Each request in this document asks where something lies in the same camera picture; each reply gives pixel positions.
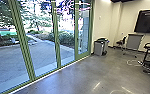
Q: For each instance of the grey indoor trash bin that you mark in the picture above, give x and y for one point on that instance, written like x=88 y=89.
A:
x=100 y=47

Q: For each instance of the green glass door frame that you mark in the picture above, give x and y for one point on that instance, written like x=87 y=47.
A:
x=56 y=33

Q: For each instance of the grey office chair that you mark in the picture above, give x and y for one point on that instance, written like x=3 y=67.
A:
x=134 y=41

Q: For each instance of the black wall screen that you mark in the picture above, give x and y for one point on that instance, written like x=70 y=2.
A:
x=147 y=20

